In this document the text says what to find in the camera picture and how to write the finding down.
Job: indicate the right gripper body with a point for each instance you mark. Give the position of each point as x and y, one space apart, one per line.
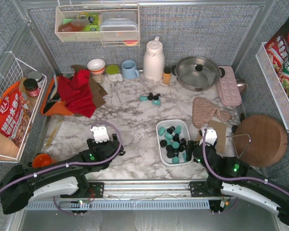
191 149

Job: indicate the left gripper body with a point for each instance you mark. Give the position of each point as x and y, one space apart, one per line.
116 146

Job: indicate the white storage basket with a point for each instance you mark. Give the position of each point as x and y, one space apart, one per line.
184 134

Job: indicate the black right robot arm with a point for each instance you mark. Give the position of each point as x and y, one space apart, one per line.
231 177

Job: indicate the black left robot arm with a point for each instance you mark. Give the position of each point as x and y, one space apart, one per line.
21 185

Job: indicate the white mesh side basket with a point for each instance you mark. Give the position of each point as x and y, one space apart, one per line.
275 87

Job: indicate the striped brown mat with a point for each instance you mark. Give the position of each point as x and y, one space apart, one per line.
204 110

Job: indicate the round wooden cutting board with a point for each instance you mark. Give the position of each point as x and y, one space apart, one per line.
260 141

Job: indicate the brown felt mat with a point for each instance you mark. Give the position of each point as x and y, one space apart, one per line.
98 92

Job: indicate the orange cup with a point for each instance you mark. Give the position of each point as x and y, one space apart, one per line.
42 160

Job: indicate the red cloth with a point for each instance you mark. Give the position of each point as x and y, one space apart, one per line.
76 93

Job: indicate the orange tray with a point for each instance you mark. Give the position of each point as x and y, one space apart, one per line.
57 107

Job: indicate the pink egg tray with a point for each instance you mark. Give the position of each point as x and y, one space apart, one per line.
227 87

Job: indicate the small glass jar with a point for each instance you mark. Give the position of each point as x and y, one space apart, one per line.
99 78

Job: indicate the metal ladle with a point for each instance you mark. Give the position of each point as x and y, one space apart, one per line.
242 85

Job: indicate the steel pot with lid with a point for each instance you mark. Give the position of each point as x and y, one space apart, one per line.
197 73

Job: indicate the glass jar green lid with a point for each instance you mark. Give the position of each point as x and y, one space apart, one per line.
113 73

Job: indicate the light blue mug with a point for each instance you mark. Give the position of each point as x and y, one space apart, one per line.
129 70

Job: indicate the white orange striped bowl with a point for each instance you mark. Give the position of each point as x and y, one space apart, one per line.
96 66

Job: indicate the yellow spice bottle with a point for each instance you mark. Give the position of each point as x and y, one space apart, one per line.
167 75

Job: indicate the red jam jar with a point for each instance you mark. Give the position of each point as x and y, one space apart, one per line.
31 87

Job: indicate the orange snack bag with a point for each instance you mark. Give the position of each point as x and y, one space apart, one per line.
14 117

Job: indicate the small dark jar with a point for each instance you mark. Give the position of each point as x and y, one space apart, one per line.
36 75

